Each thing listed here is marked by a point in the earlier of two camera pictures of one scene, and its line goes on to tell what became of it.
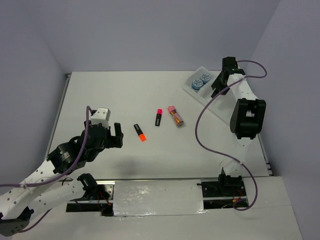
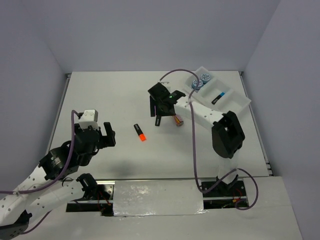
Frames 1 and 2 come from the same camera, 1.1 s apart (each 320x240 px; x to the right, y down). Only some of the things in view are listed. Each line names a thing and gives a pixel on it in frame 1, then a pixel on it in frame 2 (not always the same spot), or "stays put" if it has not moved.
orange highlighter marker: (139, 132) stays put
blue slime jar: (197, 84) stays put
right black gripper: (216, 84) -> (158, 112)
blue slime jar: (205, 77) stays put
